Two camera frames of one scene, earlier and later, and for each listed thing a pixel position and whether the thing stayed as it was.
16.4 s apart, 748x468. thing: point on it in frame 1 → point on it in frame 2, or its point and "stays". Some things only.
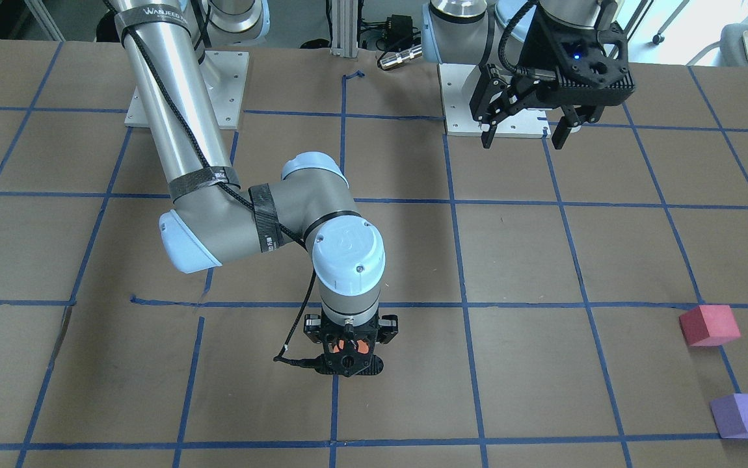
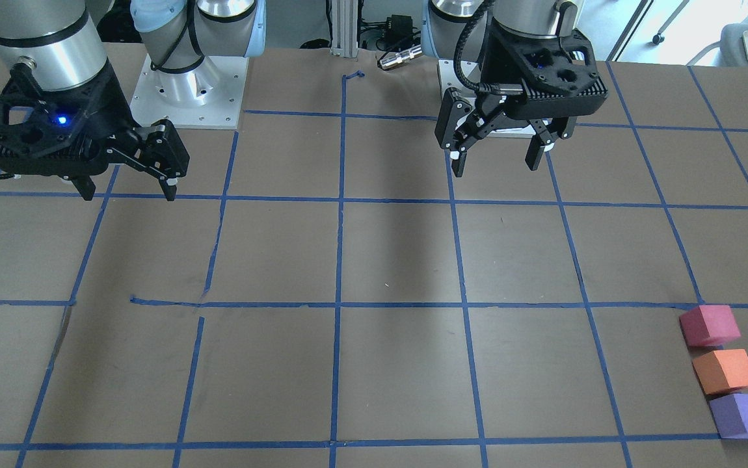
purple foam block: [745, 416] stays
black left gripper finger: [561, 133] → [534, 153]
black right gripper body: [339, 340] → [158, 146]
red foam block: [709, 325] stays
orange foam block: [362, 346] → [721, 370]
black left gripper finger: [487, 135] → [458, 158]
